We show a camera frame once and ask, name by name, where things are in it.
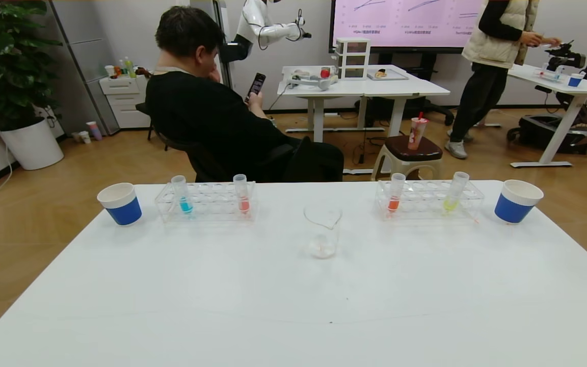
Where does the person in black sweater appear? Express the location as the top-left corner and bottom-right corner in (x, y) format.
(145, 6), (345, 182)

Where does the white drawer cabinet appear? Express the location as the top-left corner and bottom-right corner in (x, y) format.
(99, 74), (152, 129)

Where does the white plant pot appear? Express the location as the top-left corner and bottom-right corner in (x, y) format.
(0, 118), (65, 171)

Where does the drink cup red straw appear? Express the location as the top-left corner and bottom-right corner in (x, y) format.
(408, 112), (429, 151)

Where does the orange-red pigment test tube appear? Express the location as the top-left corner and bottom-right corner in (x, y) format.
(387, 173), (407, 213)

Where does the small clear tube rack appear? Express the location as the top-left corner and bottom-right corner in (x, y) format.
(538, 64), (565, 81)

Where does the white standing desk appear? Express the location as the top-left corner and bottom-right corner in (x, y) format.
(477, 64), (587, 168)

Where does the green potted plant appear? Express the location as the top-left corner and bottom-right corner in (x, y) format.
(0, 0), (63, 131)

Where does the clear glass beaker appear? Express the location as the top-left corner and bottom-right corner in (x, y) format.
(303, 204), (343, 259)

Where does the white mini drawer organiser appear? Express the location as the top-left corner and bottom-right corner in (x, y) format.
(335, 37), (371, 80)

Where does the yellow pigment test tube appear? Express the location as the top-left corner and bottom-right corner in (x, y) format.
(443, 171), (470, 213)

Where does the black TV stand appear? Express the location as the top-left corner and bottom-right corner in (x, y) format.
(355, 51), (455, 126)

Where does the large display screen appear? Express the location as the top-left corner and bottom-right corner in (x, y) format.
(329, 0), (493, 54)

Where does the white humanoid robot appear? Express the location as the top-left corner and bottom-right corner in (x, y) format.
(220, 0), (312, 88)

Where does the pink-red pigment test tube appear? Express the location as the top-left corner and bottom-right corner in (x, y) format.
(233, 174), (251, 214)

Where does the black camera rig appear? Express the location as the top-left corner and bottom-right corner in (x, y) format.
(545, 41), (587, 72)

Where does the blue pigment test tube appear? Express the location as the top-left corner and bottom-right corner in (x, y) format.
(171, 175), (194, 215)

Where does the black smartphone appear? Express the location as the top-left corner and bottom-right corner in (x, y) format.
(247, 72), (267, 98)

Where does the clear acrylic tube rack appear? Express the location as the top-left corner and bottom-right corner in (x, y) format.
(154, 181), (256, 223)
(375, 179), (485, 221)

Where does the white double desk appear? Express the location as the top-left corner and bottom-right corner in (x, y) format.
(277, 65), (450, 175)

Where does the beige stool brown seat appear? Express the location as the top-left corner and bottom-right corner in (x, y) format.
(371, 135), (444, 181)

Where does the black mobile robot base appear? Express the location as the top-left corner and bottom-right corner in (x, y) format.
(507, 115), (587, 155)

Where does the black side chair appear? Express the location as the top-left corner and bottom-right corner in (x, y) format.
(135, 101), (155, 141)

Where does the grey tray with food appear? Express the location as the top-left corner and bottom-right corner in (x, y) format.
(367, 68), (409, 81)

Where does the grey tall cabinet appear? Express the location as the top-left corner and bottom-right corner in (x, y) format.
(49, 0), (121, 136)

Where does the black office chair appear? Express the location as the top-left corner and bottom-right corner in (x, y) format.
(150, 125), (295, 182)

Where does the person in beige vest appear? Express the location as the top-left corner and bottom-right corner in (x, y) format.
(444, 0), (562, 160)

